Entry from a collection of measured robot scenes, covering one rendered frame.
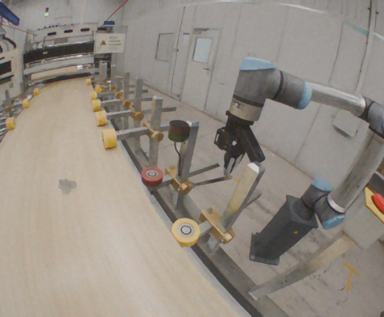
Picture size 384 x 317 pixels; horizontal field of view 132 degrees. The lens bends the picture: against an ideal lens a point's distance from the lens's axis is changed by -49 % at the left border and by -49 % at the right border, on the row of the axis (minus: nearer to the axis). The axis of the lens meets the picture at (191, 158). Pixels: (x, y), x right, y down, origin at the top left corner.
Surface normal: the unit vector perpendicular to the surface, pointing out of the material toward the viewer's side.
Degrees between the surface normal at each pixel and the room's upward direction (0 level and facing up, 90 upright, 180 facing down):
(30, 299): 0
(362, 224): 90
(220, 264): 0
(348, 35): 90
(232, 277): 0
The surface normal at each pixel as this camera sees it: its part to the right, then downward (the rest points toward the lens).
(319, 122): -0.73, 0.29
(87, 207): 0.17, -0.80
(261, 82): -0.06, 0.55
